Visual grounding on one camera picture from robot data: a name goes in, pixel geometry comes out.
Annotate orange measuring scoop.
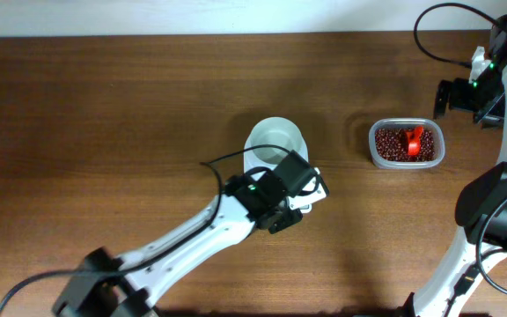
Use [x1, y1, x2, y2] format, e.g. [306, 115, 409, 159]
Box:
[405, 126, 424, 156]

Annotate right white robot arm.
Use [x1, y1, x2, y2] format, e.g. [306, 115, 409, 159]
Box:
[394, 14, 507, 316]

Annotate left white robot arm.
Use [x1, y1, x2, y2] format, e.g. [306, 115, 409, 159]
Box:
[52, 151, 329, 317]

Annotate white digital kitchen scale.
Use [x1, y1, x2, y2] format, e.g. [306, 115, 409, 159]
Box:
[243, 131, 312, 214]

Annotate white round bowl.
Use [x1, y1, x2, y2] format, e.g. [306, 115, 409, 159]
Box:
[244, 117, 308, 168]

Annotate clear plastic bean container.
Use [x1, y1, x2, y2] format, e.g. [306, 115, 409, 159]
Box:
[368, 118, 445, 169]

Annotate red beans in container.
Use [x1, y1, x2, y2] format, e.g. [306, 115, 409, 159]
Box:
[374, 128, 436, 163]

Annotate left black camera cable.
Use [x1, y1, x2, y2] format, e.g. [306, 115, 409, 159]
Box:
[0, 144, 297, 317]

